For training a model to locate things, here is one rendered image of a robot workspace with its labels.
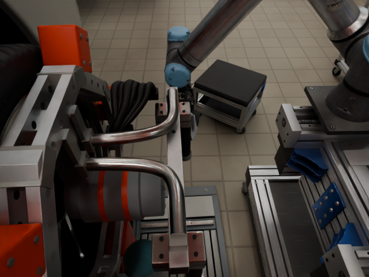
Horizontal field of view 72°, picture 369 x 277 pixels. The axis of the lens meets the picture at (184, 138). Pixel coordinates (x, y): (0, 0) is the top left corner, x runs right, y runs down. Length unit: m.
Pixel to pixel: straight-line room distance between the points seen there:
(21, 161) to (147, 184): 0.26
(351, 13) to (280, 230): 0.89
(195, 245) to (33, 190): 0.26
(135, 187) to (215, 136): 1.35
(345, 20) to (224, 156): 1.12
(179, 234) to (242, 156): 1.41
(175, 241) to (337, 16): 0.75
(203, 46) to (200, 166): 1.10
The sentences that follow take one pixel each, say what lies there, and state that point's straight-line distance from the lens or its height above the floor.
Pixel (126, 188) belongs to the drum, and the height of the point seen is 0.91.
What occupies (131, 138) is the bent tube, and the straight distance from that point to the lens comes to 0.52.
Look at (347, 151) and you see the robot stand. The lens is 0.99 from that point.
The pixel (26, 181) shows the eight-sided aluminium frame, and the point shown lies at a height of 1.10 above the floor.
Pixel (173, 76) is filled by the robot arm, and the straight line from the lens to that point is 0.73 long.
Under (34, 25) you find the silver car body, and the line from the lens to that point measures 0.93.
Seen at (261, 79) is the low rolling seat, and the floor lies 0.34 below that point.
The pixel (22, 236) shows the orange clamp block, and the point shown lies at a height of 1.09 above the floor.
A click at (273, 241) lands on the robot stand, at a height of 0.23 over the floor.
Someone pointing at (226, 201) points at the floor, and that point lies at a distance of 1.58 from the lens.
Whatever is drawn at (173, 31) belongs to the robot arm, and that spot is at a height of 1.01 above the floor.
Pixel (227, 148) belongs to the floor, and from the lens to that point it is 1.80.
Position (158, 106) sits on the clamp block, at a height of 0.95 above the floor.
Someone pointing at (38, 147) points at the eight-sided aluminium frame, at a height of 1.12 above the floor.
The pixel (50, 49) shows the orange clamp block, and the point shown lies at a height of 1.13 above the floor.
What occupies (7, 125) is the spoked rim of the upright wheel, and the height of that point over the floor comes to 1.10.
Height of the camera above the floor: 1.39
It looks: 49 degrees down
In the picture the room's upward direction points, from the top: straight up
